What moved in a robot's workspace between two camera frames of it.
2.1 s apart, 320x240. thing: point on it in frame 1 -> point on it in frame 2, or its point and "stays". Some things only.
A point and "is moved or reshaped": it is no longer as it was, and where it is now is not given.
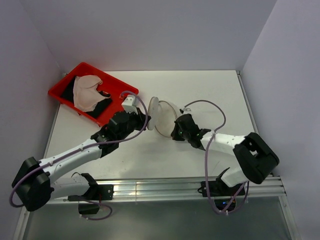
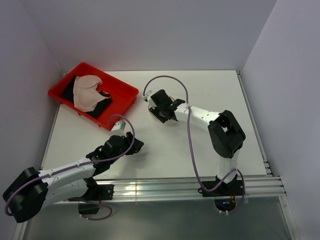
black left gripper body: [135, 122] -> [126, 145]
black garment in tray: [68, 95] stays
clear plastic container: [161, 115] is moved or reshaped
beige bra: [85, 94] stays
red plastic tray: [111, 85] stays
